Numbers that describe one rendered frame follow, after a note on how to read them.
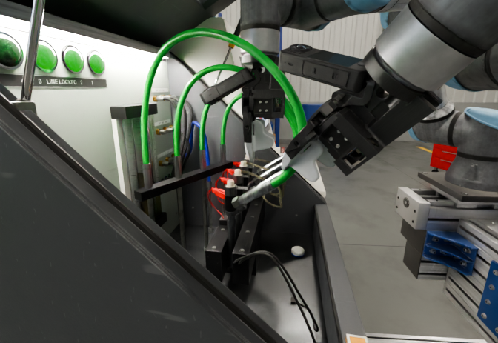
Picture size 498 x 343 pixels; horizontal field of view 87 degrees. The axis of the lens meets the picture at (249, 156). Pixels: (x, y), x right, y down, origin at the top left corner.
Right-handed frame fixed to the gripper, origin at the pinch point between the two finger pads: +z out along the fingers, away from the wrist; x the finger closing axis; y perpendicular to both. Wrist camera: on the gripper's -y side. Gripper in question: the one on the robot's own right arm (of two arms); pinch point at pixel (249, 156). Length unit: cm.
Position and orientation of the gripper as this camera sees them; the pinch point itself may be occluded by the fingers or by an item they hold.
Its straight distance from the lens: 55.8
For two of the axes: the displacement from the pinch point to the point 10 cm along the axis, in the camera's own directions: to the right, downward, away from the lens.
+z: 0.0, 9.7, 2.5
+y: 9.9, 0.4, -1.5
